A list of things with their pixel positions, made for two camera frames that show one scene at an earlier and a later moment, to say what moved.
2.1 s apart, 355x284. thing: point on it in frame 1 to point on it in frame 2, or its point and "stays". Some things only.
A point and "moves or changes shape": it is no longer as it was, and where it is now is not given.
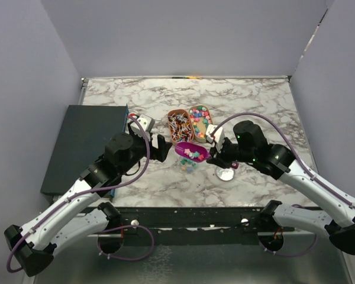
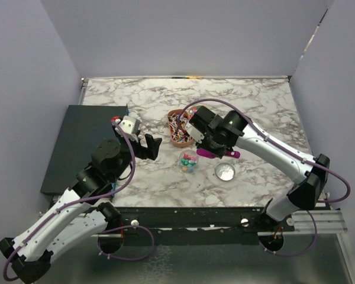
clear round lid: [225, 174] stays
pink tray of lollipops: [180, 126] stays
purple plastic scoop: [192, 152] moves or changes shape
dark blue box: [80, 141] stays
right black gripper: [218, 158] to [220, 152]
